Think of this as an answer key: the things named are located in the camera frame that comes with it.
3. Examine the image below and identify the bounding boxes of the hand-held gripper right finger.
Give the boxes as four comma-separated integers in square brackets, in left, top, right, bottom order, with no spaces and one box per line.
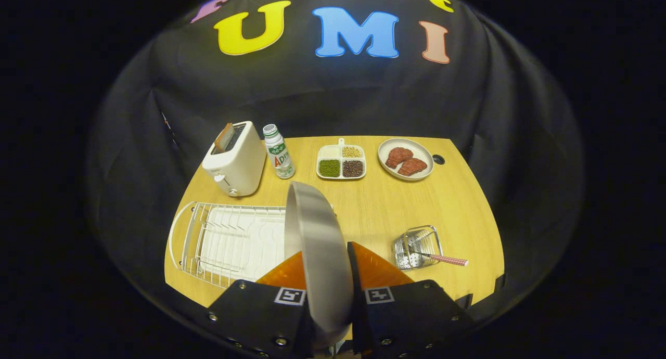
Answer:
[347,241,476,359]

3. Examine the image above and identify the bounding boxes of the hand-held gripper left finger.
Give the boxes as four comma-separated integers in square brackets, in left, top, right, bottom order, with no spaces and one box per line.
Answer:
[207,251,316,359]

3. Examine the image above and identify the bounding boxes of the beige round plate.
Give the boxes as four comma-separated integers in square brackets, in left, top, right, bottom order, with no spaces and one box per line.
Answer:
[284,181,355,349]

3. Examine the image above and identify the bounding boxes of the metal wire basket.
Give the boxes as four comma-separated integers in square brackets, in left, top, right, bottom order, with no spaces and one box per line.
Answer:
[392,225,444,271]

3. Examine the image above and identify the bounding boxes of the white wire dish rack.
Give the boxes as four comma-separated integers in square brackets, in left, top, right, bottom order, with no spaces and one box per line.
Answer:
[168,201,293,289]

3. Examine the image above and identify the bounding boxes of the white spoon checkered handle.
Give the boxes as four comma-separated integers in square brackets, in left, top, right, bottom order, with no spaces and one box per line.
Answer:
[408,251,469,267]

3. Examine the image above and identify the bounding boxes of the beige plate with meat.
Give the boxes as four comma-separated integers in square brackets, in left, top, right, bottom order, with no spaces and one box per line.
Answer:
[378,138,434,182]

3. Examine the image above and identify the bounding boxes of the white divided snack tray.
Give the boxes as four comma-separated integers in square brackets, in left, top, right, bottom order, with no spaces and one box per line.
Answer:
[316,138,367,181]

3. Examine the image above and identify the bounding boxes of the red meat slice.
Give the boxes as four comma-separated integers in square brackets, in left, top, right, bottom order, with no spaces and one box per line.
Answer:
[398,158,428,177]
[386,147,414,169]

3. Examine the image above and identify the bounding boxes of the white green-label drink bottle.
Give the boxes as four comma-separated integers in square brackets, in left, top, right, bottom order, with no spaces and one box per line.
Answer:
[263,124,296,180]

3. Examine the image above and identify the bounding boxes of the white toaster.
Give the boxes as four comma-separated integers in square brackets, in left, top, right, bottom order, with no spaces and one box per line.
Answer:
[202,121,267,197]

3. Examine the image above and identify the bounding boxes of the brown bread slice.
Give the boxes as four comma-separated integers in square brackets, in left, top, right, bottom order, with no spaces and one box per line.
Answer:
[214,123,235,152]

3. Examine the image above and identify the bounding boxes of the black backdrop cloth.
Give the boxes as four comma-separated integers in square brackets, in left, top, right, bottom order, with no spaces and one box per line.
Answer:
[86,0,586,328]

